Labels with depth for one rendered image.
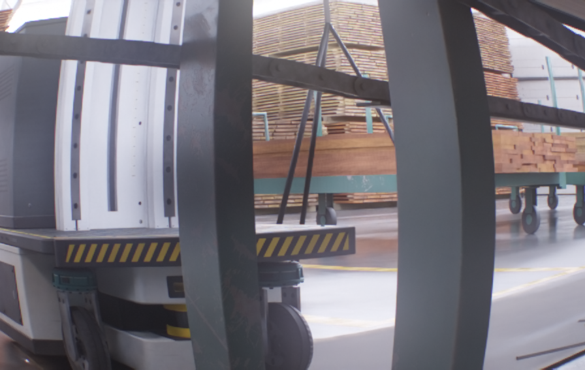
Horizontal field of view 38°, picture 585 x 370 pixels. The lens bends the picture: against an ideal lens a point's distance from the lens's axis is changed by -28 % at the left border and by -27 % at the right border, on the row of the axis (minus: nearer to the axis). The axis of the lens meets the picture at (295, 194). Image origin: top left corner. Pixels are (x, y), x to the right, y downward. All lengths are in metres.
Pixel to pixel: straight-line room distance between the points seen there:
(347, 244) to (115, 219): 0.47
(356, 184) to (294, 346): 4.75
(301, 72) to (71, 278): 0.61
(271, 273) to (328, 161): 5.03
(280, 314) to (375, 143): 4.64
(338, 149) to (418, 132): 6.05
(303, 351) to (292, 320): 0.07
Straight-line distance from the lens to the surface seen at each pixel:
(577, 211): 7.31
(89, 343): 1.80
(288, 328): 2.05
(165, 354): 1.85
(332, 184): 6.96
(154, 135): 2.18
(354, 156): 6.85
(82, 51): 1.32
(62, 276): 1.83
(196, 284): 1.30
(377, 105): 1.53
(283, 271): 2.06
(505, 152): 5.73
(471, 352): 0.93
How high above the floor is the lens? 0.42
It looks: 1 degrees down
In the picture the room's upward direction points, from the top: 2 degrees counter-clockwise
